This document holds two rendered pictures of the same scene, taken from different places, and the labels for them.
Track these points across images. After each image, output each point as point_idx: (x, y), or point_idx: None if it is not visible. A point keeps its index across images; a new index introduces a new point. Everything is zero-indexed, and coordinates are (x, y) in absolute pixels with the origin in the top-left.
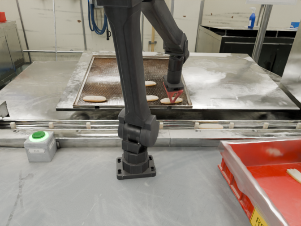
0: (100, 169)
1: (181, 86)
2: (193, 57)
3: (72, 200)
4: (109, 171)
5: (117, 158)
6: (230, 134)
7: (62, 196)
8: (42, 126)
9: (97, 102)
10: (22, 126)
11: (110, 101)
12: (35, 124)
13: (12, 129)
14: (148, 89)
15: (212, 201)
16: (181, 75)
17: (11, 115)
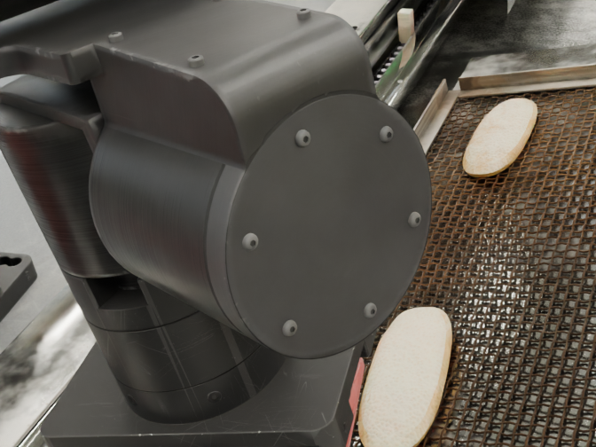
0: (35, 231)
1: (57, 403)
2: None
3: None
4: (3, 250)
5: (22, 258)
6: None
7: (2, 162)
8: (381, 76)
9: (463, 155)
10: (406, 42)
11: (458, 199)
12: (406, 61)
13: (369, 23)
14: (592, 405)
15: None
16: (95, 333)
17: (578, 29)
